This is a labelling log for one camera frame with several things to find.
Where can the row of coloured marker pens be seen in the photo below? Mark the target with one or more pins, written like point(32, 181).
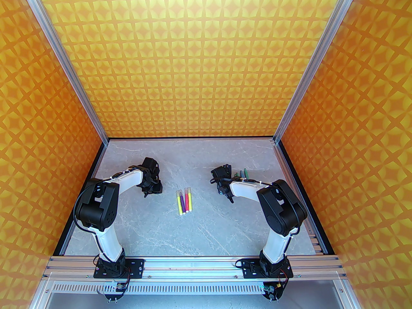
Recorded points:
point(180, 203)

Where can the yellow highlighter pen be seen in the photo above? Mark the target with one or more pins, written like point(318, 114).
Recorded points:
point(191, 200)

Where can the purple highlighter pen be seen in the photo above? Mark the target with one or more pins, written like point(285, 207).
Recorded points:
point(182, 201)

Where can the pink highlighter pen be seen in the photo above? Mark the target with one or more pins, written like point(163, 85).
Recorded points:
point(188, 201)

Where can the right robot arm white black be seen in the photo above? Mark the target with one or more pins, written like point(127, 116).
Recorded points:
point(276, 246)

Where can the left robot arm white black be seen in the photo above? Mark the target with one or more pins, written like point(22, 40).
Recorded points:
point(109, 243)

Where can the black table edge strip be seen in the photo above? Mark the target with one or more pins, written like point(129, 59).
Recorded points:
point(59, 245)
point(193, 138)
point(293, 169)

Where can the right small connector board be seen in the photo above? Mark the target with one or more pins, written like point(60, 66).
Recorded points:
point(269, 290)

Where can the small connector board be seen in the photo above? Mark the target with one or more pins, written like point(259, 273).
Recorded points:
point(269, 290)
point(118, 288)

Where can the left small connector board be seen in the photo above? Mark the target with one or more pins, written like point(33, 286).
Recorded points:
point(118, 288)

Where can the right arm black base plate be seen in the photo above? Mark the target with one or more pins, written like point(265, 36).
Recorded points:
point(249, 267)

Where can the aluminium mounting rail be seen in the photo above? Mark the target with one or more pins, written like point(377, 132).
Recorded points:
point(193, 266)

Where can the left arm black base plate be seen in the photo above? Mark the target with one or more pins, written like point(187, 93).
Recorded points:
point(136, 267)

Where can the aluminium side rail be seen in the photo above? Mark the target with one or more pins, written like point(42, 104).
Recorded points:
point(318, 245)
point(67, 245)

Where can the left aluminium frame post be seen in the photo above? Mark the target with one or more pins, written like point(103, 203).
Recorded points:
point(66, 63)

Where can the aluminium frame post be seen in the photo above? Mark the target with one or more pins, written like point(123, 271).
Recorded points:
point(66, 63)
point(315, 63)

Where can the right aluminium frame post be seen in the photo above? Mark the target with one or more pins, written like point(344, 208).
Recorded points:
point(315, 63)

